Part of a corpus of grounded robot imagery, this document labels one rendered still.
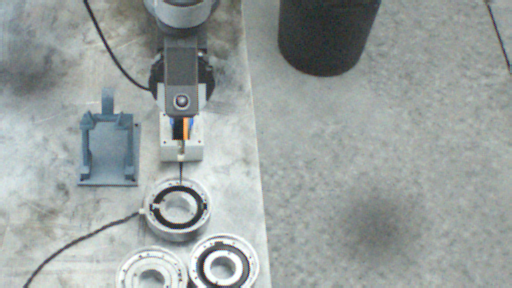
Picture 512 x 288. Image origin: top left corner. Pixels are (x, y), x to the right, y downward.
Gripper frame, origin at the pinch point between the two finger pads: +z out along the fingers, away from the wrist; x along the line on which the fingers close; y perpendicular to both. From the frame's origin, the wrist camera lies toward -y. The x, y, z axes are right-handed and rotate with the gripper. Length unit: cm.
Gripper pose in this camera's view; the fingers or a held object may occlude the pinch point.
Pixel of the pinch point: (181, 114)
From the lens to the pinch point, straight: 124.5
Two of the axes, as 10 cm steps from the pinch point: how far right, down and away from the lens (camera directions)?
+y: 0.0, -8.3, 5.6
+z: -0.2, 5.6, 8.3
